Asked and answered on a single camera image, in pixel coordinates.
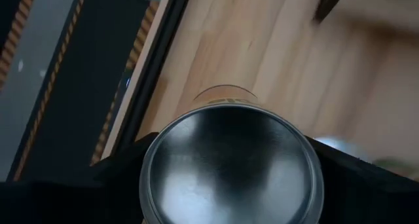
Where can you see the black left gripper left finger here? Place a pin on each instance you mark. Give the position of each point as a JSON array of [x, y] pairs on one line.
[[65, 201]]

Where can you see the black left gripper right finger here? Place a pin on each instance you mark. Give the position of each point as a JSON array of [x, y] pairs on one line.
[[370, 197]]

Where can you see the orange-labelled tin can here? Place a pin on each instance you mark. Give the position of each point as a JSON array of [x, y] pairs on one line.
[[229, 168]]

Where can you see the black mat with hazard stripes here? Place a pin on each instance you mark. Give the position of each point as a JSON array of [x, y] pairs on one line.
[[8, 8], [82, 86]]

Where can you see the black aluminium table frame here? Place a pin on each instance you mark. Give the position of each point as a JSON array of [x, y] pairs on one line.
[[157, 63]]

